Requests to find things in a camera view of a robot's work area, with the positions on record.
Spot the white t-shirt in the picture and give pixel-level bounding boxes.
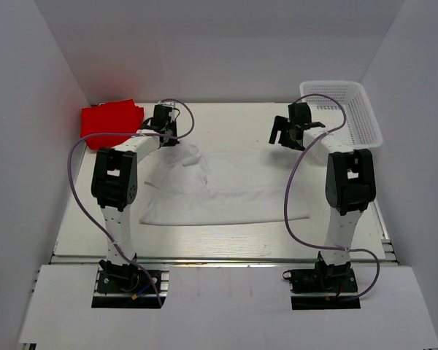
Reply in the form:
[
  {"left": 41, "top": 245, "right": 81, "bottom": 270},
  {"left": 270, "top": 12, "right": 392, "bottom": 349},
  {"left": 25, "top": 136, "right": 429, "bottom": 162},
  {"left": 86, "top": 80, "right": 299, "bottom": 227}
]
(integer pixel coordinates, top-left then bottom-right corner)
[{"left": 138, "top": 144, "right": 310, "bottom": 226}]

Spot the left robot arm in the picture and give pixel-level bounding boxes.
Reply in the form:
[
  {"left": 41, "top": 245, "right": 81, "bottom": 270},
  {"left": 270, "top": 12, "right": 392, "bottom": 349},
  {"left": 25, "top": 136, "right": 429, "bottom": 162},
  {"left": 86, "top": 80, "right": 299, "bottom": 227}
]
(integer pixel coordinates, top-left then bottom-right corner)
[{"left": 91, "top": 101, "right": 178, "bottom": 291}]

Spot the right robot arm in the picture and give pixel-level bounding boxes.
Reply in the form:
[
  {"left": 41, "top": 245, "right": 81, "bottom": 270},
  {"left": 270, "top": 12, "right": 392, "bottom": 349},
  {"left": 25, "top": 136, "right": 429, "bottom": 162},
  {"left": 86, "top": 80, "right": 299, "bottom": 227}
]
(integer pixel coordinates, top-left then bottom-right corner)
[{"left": 269, "top": 102, "right": 376, "bottom": 291}]

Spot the folded red t-shirt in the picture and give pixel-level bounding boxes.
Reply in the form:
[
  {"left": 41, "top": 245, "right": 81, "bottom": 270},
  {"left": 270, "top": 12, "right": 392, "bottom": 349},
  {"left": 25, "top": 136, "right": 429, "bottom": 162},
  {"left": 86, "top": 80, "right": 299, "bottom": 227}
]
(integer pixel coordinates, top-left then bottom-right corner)
[{"left": 80, "top": 99, "right": 145, "bottom": 151}]

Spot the white plastic basket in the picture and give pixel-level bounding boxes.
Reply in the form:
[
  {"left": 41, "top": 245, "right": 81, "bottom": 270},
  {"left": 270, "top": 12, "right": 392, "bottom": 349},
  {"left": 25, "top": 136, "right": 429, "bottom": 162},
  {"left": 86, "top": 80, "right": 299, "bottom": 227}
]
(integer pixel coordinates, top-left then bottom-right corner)
[{"left": 299, "top": 80, "right": 383, "bottom": 149}]

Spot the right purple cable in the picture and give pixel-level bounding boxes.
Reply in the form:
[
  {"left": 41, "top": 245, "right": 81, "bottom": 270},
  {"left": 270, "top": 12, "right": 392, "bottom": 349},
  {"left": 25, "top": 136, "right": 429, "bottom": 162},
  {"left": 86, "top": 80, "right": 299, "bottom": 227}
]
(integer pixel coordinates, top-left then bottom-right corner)
[{"left": 283, "top": 94, "right": 381, "bottom": 302}]

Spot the purple cable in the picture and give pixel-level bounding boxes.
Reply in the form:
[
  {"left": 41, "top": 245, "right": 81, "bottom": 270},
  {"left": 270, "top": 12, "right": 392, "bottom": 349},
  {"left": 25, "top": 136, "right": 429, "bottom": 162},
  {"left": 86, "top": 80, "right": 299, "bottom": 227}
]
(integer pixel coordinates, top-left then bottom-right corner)
[
  {"left": 283, "top": 94, "right": 381, "bottom": 302},
  {"left": 66, "top": 97, "right": 195, "bottom": 308}
]

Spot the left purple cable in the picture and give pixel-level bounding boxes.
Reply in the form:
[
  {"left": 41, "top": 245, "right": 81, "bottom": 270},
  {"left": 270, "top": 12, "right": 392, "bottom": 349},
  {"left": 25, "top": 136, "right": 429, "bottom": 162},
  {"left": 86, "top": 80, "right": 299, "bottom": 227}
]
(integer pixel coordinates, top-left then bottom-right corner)
[{"left": 66, "top": 97, "right": 195, "bottom": 308}]

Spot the aluminium table rail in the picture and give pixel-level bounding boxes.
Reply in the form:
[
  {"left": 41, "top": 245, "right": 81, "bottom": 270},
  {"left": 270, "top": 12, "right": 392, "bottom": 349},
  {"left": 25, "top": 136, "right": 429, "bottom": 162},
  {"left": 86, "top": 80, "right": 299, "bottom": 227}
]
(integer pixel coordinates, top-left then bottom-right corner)
[{"left": 49, "top": 257, "right": 399, "bottom": 266}]

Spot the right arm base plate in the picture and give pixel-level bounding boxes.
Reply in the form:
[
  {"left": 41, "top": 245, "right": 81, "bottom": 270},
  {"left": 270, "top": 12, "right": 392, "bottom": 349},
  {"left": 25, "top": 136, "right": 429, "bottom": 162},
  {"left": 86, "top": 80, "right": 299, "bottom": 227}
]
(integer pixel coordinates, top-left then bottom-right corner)
[{"left": 283, "top": 261, "right": 361, "bottom": 311}]

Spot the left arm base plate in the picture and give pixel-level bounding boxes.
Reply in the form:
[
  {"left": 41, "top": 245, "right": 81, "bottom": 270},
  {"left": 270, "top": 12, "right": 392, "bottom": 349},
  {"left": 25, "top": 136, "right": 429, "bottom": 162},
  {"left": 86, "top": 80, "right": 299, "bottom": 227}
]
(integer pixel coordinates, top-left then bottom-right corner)
[{"left": 91, "top": 260, "right": 167, "bottom": 309}]

